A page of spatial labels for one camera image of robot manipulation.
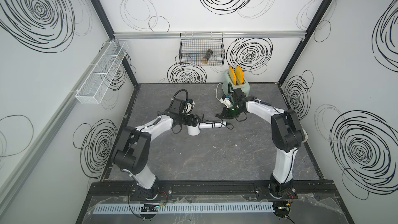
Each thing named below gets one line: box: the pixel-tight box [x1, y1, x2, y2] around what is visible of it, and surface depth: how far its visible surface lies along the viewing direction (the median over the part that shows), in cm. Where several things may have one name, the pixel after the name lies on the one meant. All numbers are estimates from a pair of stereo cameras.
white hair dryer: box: [187, 121, 228, 136], surface depth 91 cm
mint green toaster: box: [221, 70, 251, 97], surface depth 101 cm
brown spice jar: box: [201, 49, 213, 65], surface depth 93 cm
